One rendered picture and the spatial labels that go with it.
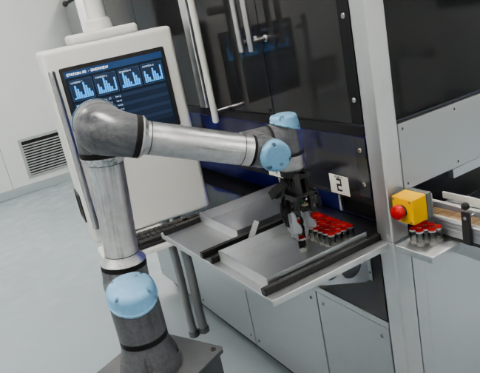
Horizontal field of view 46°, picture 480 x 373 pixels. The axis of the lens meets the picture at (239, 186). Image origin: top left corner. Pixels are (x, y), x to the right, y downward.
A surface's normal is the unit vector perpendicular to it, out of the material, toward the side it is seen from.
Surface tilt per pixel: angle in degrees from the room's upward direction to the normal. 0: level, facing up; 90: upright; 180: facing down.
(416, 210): 90
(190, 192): 90
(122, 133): 76
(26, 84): 90
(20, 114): 90
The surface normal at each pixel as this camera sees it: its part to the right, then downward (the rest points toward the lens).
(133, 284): -0.14, -0.90
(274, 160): 0.32, 0.24
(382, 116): 0.51, 0.17
